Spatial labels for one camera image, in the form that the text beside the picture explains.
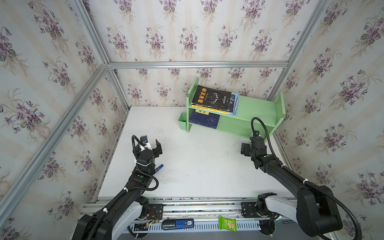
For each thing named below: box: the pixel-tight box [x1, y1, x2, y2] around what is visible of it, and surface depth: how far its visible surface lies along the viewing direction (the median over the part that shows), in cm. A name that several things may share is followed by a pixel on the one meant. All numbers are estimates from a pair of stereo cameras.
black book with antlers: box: [191, 85, 232, 111], surface depth 85 cm
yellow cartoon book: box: [191, 104, 229, 114], surface depth 82 cm
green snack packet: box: [218, 216, 238, 233], surface depth 71 cm
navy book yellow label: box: [189, 109, 221, 129], surface depth 95 cm
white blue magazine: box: [228, 92, 240, 116], surface depth 86 cm
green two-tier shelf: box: [178, 76, 286, 140], surface depth 86 cm
